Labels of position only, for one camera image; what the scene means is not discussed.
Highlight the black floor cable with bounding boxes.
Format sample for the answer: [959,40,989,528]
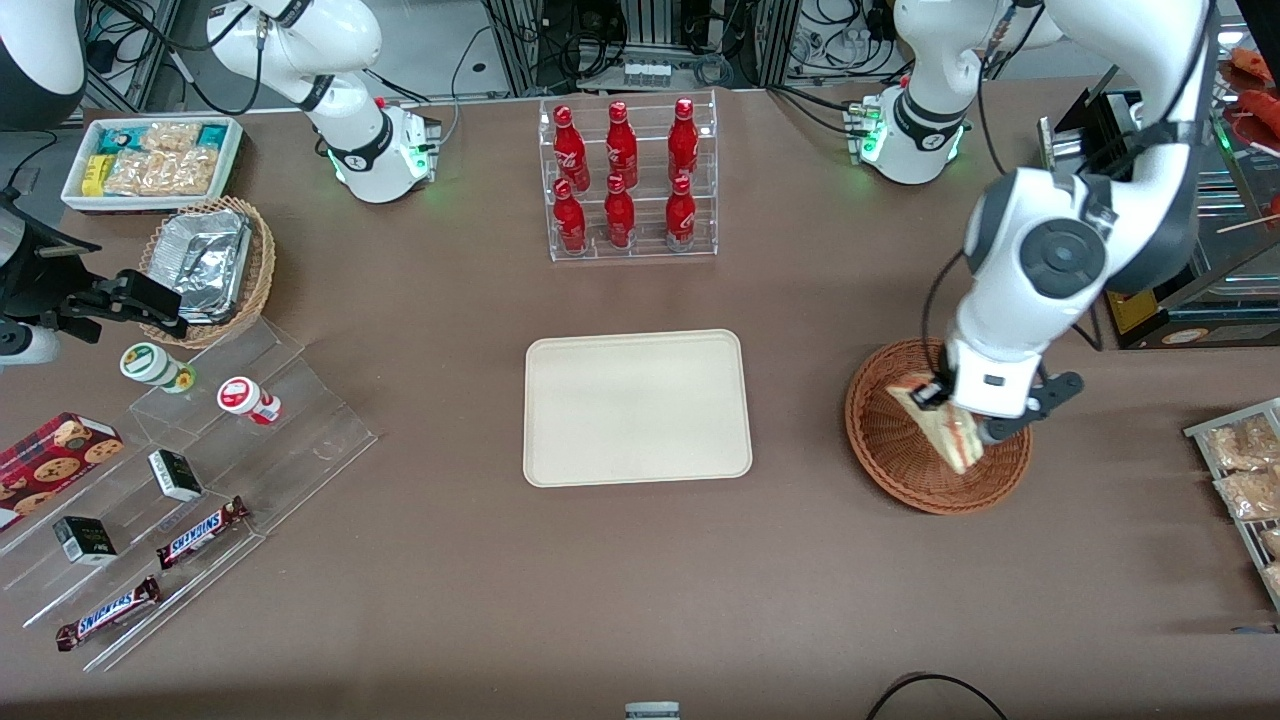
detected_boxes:
[865,672,1009,720]

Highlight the black food display case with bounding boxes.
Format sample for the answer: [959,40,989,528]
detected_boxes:
[1038,88,1280,351]

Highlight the light wicker basket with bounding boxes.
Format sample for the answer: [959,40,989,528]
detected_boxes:
[138,196,277,350]

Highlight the aluminium frame rack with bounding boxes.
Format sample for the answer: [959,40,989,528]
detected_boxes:
[480,0,801,96]

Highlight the white snack bin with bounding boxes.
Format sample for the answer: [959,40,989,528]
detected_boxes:
[60,115,245,215]

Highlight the small black carton box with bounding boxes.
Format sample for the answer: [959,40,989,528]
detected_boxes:
[148,449,204,503]
[53,516,118,567]

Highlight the silver foil container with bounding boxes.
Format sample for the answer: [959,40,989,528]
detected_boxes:
[150,208,253,326]

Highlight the Snickers chocolate bar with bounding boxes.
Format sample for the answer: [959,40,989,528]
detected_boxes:
[156,496,251,571]
[55,575,162,653]

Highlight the clear acrylic stepped shelf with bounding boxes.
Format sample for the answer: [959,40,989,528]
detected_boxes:
[0,315,379,673]

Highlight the tray of wrapped snacks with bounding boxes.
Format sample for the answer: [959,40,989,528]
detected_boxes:
[1184,397,1280,613]

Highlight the green-lid sunflower cup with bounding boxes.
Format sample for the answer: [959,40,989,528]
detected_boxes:
[120,342,197,394]

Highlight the red-lid white cup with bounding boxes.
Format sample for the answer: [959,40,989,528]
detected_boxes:
[217,376,283,426]

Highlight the triangular sandwich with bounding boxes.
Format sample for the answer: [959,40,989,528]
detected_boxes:
[888,375,986,475]

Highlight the red cola bottle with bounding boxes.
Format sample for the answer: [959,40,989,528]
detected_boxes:
[553,179,588,253]
[605,101,639,186]
[668,97,700,183]
[553,106,589,186]
[665,175,697,251]
[604,174,637,249]

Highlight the red tartan cookie box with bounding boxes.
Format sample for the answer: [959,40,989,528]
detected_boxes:
[0,412,126,531]

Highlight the large clear cracker bag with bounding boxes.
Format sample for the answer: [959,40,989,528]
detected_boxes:
[103,148,219,197]

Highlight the cream rectangular plastic tray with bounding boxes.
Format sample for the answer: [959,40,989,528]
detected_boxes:
[523,329,754,489]

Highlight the clear acrylic bottle rack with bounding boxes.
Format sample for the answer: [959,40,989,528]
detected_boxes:
[538,90,719,263]

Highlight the small clear cracker bag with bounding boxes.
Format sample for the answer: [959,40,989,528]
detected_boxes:
[140,122,201,153]

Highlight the brown wicker basket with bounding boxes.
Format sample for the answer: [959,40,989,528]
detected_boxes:
[845,338,1033,516]

